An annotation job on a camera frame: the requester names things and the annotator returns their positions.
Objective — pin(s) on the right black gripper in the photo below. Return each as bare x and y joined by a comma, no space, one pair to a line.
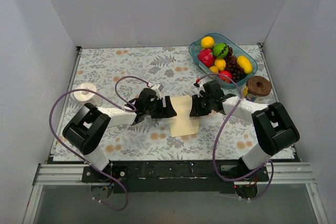
200,105

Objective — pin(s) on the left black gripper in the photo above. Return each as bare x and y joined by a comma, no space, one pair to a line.
163,106

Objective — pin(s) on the beige paper envelope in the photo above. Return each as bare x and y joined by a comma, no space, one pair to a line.
183,124

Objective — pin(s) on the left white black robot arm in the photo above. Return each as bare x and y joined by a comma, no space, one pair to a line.
86,129

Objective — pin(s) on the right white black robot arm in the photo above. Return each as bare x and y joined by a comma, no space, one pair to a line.
274,128

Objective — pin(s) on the teal plastic fruit basket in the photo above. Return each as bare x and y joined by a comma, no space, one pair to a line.
195,48

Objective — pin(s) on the red apple toy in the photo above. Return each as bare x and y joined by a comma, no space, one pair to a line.
226,76

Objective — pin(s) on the small orange lemon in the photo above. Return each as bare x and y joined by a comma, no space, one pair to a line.
213,69

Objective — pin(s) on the small yellow lemon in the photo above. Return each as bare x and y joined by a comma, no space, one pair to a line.
220,64

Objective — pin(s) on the white labelled jar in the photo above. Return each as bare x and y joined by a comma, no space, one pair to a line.
248,95

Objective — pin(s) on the red strawberry toy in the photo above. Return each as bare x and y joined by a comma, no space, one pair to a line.
206,57

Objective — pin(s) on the dark purple grapes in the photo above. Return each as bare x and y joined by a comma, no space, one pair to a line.
237,72

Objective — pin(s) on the green watermelon toy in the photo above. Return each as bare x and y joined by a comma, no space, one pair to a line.
220,50

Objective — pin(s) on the yellow mango toy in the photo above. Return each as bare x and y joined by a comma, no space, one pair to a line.
245,64

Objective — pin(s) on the floral patterned table mat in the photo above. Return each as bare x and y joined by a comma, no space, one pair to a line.
121,73

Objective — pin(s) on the yellow orange fruit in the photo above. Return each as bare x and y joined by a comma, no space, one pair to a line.
207,42

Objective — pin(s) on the white toilet paper roll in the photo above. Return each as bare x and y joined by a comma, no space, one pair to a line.
86,96

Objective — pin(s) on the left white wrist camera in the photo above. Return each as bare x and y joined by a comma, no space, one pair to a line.
158,88

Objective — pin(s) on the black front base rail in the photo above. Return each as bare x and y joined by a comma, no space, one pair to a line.
167,176

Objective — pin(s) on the aluminium frame profile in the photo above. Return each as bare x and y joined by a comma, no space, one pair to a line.
55,175

